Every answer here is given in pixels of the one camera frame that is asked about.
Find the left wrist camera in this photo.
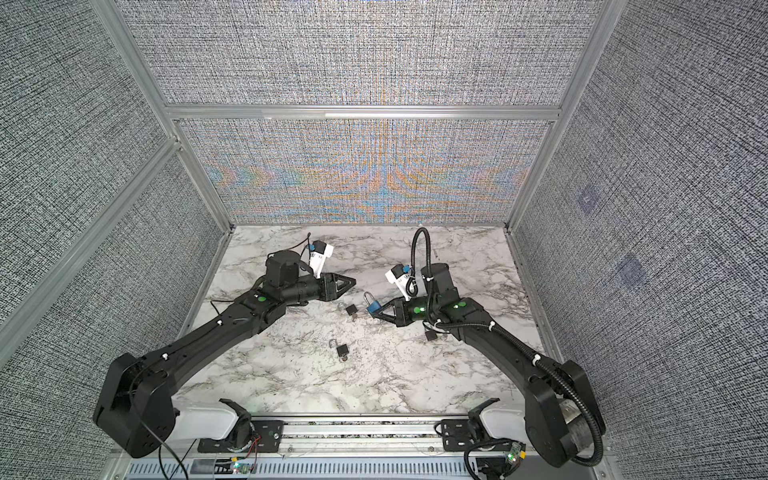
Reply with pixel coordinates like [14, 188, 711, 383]
[309, 240, 334, 278]

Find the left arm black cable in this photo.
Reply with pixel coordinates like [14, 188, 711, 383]
[155, 383, 199, 480]

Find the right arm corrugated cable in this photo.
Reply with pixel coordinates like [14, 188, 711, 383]
[409, 226, 606, 468]

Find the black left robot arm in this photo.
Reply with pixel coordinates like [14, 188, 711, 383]
[93, 250, 356, 458]

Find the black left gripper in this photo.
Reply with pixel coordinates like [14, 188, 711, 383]
[284, 273, 357, 307]

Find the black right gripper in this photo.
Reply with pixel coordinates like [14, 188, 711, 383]
[374, 294, 441, 328]

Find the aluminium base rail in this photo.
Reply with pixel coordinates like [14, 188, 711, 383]
[110, 415, 613, 460]

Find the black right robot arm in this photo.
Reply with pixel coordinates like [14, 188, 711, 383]
[367, 263, 606, 467]

